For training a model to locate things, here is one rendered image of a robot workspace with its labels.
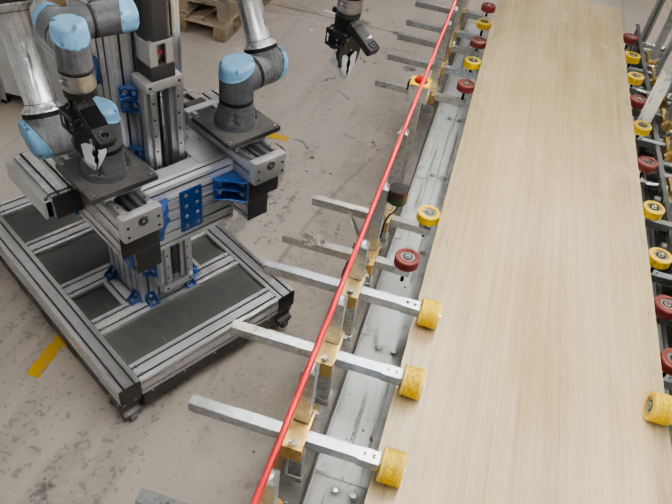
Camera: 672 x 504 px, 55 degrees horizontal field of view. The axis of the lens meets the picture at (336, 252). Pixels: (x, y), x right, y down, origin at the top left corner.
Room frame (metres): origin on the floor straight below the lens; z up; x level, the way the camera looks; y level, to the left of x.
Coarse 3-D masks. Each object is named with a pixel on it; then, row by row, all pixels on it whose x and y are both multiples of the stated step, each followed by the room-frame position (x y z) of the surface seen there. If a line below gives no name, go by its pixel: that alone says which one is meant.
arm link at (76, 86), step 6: (60, 78) 1.21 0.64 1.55; (66, 78) 1.20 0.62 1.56; (72, 78) 1.20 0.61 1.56; (78, 78) 1.21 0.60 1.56; (84, 78) 1.21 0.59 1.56; (90, 78) 1.23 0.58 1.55; (66, 84) 1.20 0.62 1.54; (72, 84) 1.20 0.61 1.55; (78, 84) 1.21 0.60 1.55; (84, 84) 1.21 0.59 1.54; (90, 84) 1.22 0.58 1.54; (96, 84) 1.25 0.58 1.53; (66, 90) 1.20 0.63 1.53; (72, 90) 1.20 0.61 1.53; (78, 90) 1.21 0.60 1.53; (84, 90) 1.21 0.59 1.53; (90, 90) 1.22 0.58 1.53
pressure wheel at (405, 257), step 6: (396, 252) 1.54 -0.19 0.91; (402, 252) 1.55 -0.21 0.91; (408, 252) 1.55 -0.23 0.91; (414, 252) 1.55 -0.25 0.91; (396, 258) 1.52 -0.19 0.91; (402, 258) 1.52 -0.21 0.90; (408, 258) 1.52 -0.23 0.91; (414, 258) 1.53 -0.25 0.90; (396, 264) 1.51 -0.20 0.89; (402, 264) 1.50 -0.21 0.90; (408, 264) 1.49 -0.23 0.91; (414, 264) 1.50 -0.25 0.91; (402, 270) 1.49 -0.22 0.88; (408, 270) 1.49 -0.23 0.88; (414, 270) 1.50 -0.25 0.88; (402, 276) 1.53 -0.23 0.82
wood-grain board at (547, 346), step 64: (512, 0) 3.88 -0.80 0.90; (576, 0) 4.04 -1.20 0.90; (512, 64) 3.04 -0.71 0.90; (576, 64) 3.15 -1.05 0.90; (512, 128) 2.43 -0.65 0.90; (576, 128) 2.51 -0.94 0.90; (448, 192) 1.91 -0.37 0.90; (512, 192) 1.97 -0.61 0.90; (576, 192) 2.03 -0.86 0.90; (640, 192) 2.10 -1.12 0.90; (448, 256) 1.57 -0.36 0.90; (512, 256) 1.61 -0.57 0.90; (576, 256) 1.66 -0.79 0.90; (640, 256) 1.72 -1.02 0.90; (448, 320) 1.29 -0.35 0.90; (512, 320) 1.33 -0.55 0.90; (576, 320) 1.37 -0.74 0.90; (640, 320) 1.41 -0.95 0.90; (448, 384) 1.06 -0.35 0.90; (512, 384) 1.09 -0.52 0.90; (576, 384) 1.13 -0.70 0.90; (640, 384) 1.16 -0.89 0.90; (448, 448) 0.87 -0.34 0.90; (512, 448) 0.90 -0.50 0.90; (576, 448) 0.93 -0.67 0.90; (640, 448) 0.95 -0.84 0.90
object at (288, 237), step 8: (288, 232) 1.61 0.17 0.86; (288, 240) 1.59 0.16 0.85; (296, 240) 1.58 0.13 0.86; (312, 248) 1.57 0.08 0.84; (320, 248) 1.57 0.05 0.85; (328, 248) 1.56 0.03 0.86; (336, 248) 1.57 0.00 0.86; (344, 248) 1.57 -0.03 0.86; (336, 256) 1.56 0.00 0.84; (344, 256) 1.55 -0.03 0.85; (376, 264) 1.53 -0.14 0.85; (384, 264) 1.53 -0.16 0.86; (392, 264) 1.53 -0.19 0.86; (392, 272) 1.52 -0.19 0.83; (400, 272) 1.52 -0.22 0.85; (408, 272) 1.51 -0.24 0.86
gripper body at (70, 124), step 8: (96, 88) 1.25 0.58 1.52; (64, 96) 1.21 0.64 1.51; (72, 96) 1.20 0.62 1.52; (80, 96) 1.21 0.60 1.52; (88, 96) 1.22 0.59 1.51; (72, 104) 1.24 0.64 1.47; (64, 112) 1.23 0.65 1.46; (72, 112) 1.23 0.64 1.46; (64, 120) 1.23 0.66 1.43; (72, 120) 1.21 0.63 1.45; (64, 128) 1.24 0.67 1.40; (72, 128) 1.21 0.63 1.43; (80, 128) 1.20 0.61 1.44; (80, 136) 1.20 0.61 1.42; (88, 136) 1.21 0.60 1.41
